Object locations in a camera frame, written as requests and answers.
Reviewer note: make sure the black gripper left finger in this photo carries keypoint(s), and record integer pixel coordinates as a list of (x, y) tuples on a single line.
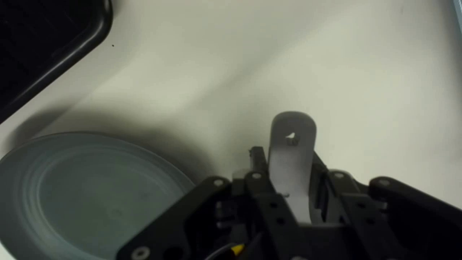
[(212, 217)]

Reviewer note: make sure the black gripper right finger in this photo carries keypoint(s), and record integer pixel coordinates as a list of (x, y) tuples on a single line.
[(395, 222)]

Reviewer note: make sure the gray round plate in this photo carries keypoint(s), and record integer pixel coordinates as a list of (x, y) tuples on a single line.
[(82, 193)]

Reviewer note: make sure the black rectangular ribbed tray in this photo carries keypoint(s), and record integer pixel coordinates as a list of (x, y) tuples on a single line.
[(44, 44)]

